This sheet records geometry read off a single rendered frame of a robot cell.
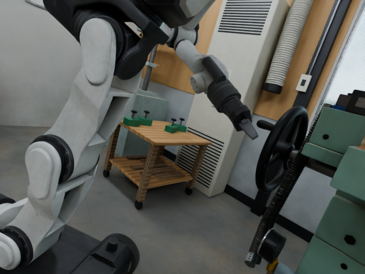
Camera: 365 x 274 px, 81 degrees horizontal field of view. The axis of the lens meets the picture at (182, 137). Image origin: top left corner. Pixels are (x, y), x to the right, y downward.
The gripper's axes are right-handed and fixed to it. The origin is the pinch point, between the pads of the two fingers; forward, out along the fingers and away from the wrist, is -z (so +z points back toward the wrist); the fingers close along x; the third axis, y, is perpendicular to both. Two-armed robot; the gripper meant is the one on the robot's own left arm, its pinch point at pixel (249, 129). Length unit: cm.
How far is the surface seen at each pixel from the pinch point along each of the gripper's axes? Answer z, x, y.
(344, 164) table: -20.9, 28.6, 3.0
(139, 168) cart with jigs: 52, -86, -75
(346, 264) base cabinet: -34.8, 10.8, -2.4
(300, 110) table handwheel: -3.0, -0.5, 14.4
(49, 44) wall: 223, -61, -104
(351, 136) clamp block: -16.6, 8.8, 14.9
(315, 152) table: -15.5, 7.4, 7.5
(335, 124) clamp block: -12.7, 8.6, 14.4
